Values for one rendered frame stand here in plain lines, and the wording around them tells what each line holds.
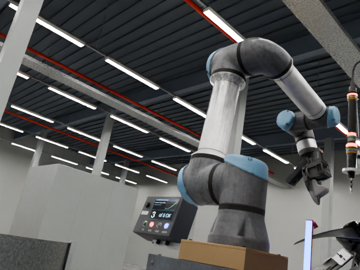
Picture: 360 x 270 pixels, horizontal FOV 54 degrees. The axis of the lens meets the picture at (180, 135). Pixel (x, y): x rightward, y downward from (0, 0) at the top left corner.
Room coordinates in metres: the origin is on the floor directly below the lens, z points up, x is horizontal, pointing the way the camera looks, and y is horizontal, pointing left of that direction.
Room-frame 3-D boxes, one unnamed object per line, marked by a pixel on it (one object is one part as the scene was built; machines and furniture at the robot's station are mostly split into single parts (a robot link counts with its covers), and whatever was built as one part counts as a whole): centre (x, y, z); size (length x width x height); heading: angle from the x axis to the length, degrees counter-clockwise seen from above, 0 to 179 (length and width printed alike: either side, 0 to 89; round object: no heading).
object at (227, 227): (0.89, -0.19, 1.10); 0.15 x 0.15 x 0.10
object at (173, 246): (1.65, -0.05, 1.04); 0.24 x 0.03 x 0.03; 42
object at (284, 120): (1.26, -0.43, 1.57); 0.11 x 0.11 x 0.08; 41
